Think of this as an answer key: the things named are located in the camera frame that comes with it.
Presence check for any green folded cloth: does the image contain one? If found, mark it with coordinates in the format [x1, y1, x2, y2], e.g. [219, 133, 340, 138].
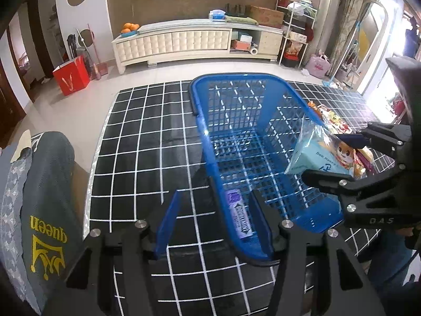
[224, 15, 258, 26]

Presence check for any blue plastic basket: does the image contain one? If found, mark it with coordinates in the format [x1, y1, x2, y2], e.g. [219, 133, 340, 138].
[189, 72, 344, 267]

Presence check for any metal storage rack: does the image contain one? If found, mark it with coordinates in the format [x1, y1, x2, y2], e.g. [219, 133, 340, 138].
[276, 0, 318, 68]

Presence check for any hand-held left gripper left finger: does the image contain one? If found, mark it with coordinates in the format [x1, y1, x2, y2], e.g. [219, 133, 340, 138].
[65, 190, 183, 316]

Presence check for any brown cardboard box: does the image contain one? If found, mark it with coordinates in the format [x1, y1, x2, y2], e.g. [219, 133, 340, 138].
[249, 5, 285, 27]

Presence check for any grey-blue patterned cloth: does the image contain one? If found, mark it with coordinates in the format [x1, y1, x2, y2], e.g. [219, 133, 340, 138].
[0, 148, 43, 316]

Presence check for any red paper bag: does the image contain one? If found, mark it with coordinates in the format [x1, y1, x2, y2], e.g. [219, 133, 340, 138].
[53, 56, 91, 97]

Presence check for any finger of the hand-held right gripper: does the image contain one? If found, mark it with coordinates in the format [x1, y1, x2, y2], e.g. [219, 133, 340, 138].
[337, 122, 414, 171]
[301, 165, 409, 218]

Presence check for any light blue snack packet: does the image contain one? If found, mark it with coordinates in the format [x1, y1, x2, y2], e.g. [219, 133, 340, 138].
[284, 117, 365, 180]

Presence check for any pink dustpan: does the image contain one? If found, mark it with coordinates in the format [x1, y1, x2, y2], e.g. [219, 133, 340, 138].
[90, 62, 108, 80]

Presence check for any black white grid mat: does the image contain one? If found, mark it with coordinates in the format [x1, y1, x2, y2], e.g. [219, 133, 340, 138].
[84, 80, 395, 316]

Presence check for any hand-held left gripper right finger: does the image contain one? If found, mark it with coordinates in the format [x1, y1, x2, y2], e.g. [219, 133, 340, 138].
[248, 191, 387, 316]

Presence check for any cream tufted cabinet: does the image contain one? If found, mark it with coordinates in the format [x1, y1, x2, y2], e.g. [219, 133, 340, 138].
[112, 19, 285, 75]

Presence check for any arched standing mirror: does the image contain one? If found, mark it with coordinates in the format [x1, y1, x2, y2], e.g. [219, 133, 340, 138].
[357, 0, 390, 94]

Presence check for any broom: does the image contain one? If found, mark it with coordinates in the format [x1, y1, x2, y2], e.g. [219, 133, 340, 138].
[87, 24, 100, 80]

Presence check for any patterned curtain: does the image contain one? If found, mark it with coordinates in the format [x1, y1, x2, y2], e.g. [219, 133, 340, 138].
[329, 0, 372, 77]

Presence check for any black cable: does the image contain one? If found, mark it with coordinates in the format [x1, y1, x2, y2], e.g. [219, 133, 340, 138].
[391, 248, 421, 284]

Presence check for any purple chewing gum pack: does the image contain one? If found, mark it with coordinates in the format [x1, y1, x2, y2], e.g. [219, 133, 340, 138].
[227, 189, 256, 239]

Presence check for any pink bag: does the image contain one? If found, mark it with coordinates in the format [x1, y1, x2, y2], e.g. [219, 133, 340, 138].
[304, 54, 330, 79]

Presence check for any white plastic bag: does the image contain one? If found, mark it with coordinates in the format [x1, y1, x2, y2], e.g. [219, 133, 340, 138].
[288, 2, 316, 17]

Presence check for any person's blue jeans leg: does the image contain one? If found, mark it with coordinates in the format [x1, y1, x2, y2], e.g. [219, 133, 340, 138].
[367, 230, 421, 285]

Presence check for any beige fabric scrap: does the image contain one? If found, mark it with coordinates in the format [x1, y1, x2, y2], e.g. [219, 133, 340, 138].
[10, 131, 32, 163]

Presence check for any pile of snack packets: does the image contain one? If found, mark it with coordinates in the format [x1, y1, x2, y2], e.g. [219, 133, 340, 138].
[307, 100, 377, 176]

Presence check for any grey cushion yellow print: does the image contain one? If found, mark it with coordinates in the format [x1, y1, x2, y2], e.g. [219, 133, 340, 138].
[20, 132, 87, 316]

